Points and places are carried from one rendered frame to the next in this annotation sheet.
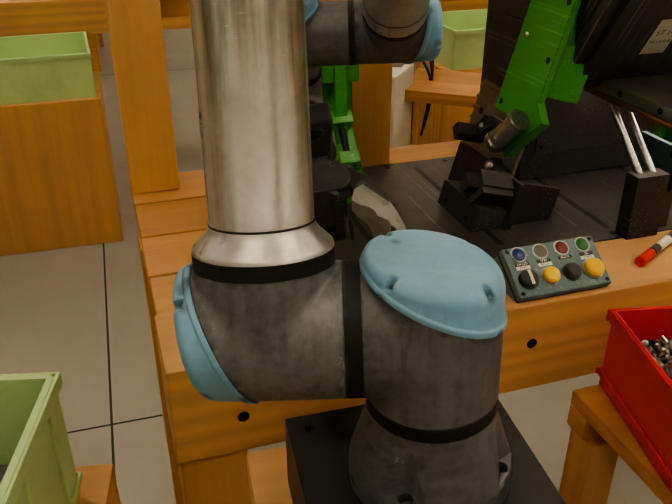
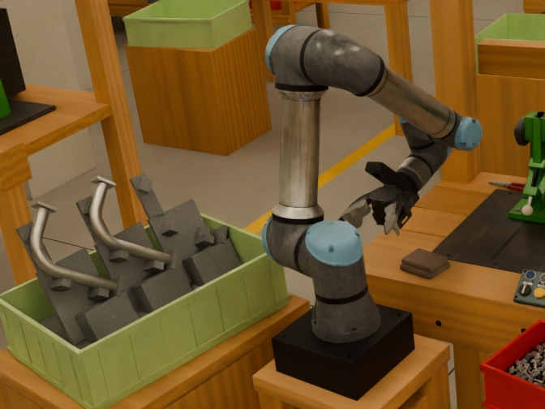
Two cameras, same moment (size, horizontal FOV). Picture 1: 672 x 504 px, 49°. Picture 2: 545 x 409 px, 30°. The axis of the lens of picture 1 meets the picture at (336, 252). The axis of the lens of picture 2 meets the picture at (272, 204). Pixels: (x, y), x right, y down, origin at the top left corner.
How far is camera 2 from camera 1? 187 cm
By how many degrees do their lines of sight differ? 50
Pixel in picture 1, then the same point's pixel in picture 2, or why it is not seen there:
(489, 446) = (341, 313)
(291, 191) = (294, 194)
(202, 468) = not seen: hidden behind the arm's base
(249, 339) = (274, 239)
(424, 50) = (457, 145)
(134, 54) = (446, 96)
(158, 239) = (417, 209)
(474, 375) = (327, 277)
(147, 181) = (449, 174)
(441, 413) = (319, 289)
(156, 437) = not seen: hidden behind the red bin
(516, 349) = (514, 330)
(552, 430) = not seen: outside the picture
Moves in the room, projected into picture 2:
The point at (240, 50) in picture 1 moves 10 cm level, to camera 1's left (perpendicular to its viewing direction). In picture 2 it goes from (284, 145) to (256, 135)
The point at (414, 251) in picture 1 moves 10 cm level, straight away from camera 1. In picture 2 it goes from (330, 228) to (368, 213)
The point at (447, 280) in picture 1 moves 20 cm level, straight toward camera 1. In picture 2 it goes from (321, 239) to (236, 269)
